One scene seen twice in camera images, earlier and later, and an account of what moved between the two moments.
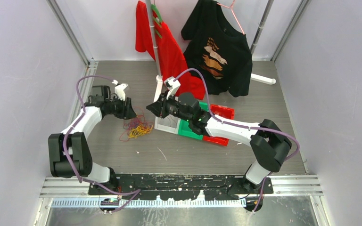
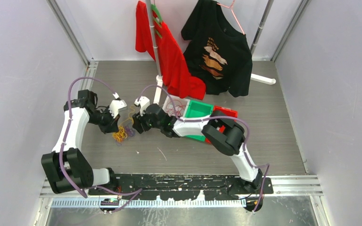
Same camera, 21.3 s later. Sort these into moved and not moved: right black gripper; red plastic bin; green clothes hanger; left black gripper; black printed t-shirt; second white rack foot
Moved: left black gripper; right black gripper
Not moved: black printed t-shirt; red plastic bin; second white rack foot; green clothes hanger
